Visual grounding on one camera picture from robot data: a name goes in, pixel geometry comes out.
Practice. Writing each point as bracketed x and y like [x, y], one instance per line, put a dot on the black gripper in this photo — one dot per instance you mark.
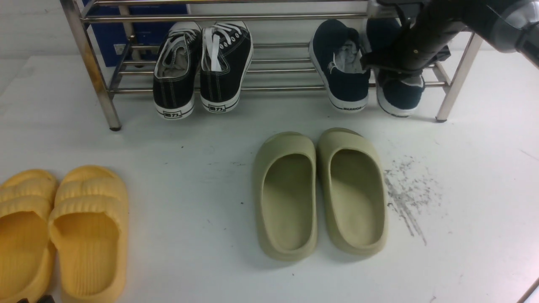
[428, 27]

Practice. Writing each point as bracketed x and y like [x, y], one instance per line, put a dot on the navy slip-on shoe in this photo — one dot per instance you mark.
[335, 51]
[397, 97]

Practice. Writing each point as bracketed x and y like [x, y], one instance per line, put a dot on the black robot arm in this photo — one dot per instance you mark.
[507, 25]

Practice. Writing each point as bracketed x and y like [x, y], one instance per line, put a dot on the stainless steel shoe rack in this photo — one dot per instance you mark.
[80, 20]

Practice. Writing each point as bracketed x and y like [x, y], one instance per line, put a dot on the blue box behind rack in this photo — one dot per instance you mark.
[112, 37]

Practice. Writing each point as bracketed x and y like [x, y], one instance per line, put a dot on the green foam slide right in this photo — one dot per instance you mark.
[352, 178]

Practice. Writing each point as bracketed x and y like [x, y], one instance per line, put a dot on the green foam slide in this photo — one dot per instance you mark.
[352, 178]
[284, 193]

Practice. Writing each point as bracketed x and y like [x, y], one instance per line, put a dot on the black canvas sneaker right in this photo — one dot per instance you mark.
[226, 56]

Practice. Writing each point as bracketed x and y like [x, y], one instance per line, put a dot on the black canvas sneaker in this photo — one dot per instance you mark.
[226, 56]
[177, 64]

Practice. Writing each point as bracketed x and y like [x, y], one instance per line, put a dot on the green foam slide left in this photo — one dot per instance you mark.
[284, 193]

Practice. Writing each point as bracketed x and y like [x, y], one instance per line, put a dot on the black canvas sneaker left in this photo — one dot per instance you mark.
[177, 64]

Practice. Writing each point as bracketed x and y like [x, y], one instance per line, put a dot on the yellow foam slide right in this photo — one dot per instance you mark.
[89, 227]

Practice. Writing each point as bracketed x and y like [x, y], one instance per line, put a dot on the yellow foam slide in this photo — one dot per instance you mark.
[89, 227]
[27, 254]

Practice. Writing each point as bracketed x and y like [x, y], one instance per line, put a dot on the yellow foam slide left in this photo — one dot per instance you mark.
[27, 254]

